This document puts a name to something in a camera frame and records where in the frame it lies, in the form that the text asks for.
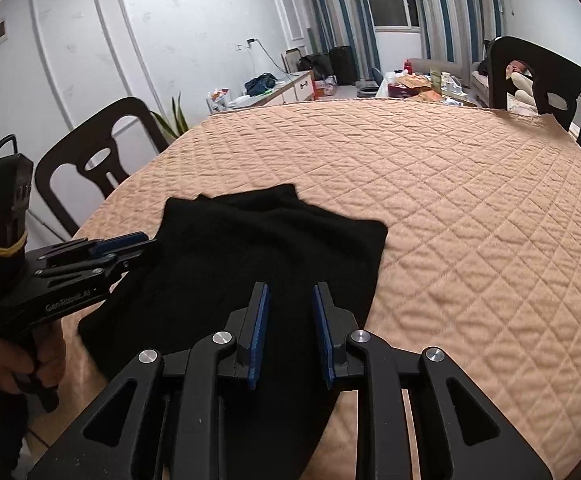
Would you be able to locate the wall socket with plug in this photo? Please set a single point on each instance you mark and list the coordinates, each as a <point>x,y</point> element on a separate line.
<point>250,41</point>

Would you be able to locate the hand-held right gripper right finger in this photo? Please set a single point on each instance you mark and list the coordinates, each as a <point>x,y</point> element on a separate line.
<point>323,340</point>

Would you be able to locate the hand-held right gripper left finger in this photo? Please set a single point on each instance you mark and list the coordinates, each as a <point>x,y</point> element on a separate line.
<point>258,340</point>

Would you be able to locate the white sideboard cabinet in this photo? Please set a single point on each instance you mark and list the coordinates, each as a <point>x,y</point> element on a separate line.
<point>295,87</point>

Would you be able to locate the black plastic chair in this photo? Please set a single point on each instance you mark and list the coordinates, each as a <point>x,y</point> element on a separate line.
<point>55,175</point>
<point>545,50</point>

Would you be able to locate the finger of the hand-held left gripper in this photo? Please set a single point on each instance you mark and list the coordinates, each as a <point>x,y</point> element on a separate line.
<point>95,267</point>
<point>120,242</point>

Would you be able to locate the black bag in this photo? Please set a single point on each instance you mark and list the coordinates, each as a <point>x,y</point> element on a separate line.
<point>315,65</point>

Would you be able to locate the leaning picture frame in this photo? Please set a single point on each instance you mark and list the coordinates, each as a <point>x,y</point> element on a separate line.
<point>293,60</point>

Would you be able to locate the pink and white plush toy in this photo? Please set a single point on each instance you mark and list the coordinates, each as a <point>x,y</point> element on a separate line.
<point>520,85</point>

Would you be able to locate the person's left hand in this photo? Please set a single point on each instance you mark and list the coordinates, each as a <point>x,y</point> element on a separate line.
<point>0,360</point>

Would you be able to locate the red bottle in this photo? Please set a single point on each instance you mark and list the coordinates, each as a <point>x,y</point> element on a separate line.
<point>409,66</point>

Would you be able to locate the black pants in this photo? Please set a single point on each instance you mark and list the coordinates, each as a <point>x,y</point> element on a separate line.
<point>270,240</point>

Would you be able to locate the cluttered coffee table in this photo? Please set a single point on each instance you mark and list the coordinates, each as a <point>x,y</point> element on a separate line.
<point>420,92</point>

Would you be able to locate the green potted plant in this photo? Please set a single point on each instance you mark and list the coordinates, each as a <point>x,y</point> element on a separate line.
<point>178,120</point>

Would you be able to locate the striped curtain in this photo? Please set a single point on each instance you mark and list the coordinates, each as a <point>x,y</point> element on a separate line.
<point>450,10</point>
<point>330,10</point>

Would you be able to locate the red cardboard box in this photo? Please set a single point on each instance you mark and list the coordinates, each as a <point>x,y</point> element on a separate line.
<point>323,89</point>

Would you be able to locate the beige quilted blanket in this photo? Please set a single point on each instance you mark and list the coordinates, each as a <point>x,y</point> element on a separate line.
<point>445,185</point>

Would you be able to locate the dark blue bag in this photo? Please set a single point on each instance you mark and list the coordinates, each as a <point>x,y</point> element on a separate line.
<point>260,84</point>

